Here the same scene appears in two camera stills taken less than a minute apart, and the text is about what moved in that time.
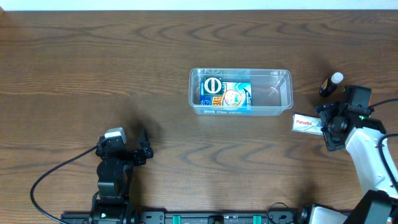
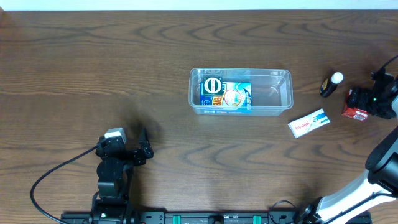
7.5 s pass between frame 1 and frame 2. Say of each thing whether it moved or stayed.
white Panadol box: moved
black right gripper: moved
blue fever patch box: stayed
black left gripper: stayed
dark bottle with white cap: stayed
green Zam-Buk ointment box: stayed
